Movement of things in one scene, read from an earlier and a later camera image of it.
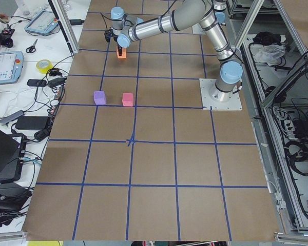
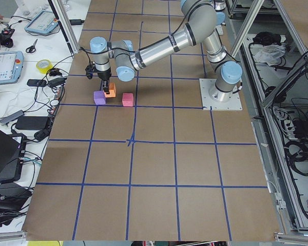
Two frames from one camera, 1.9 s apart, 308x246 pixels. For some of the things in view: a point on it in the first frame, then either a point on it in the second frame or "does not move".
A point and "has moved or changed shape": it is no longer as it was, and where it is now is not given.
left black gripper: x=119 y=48 → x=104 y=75
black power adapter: x=32 y=122 does not move
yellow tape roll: x=43 y=65 does not move
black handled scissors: x=32 y=49 does not move
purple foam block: x=99 y=97 does not move
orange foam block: x=123 y=53 has moved or changed shape
